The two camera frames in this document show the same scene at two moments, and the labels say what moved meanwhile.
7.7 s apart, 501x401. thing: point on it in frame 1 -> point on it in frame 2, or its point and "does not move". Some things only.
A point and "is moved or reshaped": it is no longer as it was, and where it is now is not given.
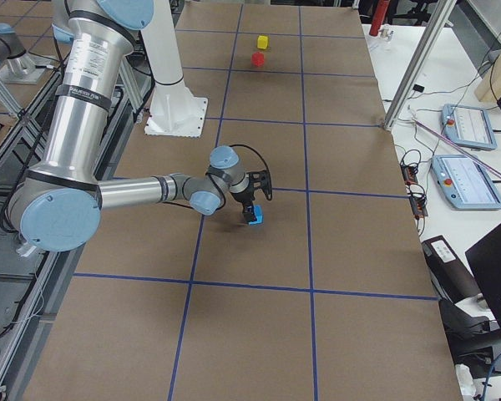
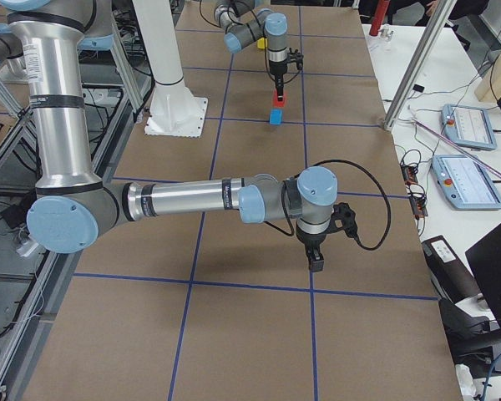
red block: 257,58 -> 275,99
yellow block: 262,42 does not move
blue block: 258,210 is moved or reshaped
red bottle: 381,9 does not move
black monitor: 493,261 does not move
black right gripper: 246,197 -> 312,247
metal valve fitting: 386,32 does not move
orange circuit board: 409,175 does not move
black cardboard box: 453,280 does not move
